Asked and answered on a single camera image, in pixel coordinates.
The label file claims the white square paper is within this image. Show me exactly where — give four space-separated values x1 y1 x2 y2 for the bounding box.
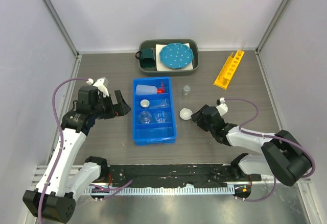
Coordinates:
155 39 198 72

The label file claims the blue plastic divided bin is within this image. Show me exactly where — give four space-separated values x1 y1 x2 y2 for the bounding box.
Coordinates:
132 77 177 146

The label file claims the blue dotted plate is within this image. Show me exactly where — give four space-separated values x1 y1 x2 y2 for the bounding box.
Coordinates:
159 42 194 71

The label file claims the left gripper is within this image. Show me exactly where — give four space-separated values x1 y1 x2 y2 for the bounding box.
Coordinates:
91 90 130 119

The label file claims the small clear glass flask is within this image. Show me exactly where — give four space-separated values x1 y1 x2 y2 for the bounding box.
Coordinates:
182 85 191 101

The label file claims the dark green mug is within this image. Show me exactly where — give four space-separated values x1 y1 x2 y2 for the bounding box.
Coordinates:
135 48 156 68

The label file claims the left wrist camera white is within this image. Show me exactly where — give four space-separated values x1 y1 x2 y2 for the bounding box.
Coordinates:
86 77 110 97

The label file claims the yellow test tube rack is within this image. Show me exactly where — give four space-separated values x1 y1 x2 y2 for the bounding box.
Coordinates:
213 50 245 90

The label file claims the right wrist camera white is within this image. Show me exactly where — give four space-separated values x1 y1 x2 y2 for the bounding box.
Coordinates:
216 97 228 117

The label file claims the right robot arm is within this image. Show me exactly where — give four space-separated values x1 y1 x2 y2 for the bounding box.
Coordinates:
191 103 315 186

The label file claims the white squeeze bottle red cap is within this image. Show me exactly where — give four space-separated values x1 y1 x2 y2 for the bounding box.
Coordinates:
135 83 165 95

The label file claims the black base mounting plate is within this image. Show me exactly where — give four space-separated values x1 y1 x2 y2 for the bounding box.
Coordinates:
95 164 262 188

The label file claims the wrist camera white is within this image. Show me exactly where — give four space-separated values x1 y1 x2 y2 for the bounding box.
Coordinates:
216 97 228 117
86 77 110 97

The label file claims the white slotted cable duct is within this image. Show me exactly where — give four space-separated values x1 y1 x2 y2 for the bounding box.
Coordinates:
86 185 236 196

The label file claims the clear plastic funnel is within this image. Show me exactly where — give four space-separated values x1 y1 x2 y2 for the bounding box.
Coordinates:
149 98 170 109

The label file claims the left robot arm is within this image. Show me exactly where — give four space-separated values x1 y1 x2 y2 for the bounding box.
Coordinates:
22 86 131 223

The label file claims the clear round glass flask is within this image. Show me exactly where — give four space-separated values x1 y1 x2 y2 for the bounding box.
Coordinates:
138 110 153 124

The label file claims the clear plastic beaker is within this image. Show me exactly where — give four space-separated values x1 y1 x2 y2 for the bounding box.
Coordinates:
154 110 168 123

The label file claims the white evaporating dish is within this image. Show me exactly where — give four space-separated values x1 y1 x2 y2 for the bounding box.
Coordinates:
179 108 193 120

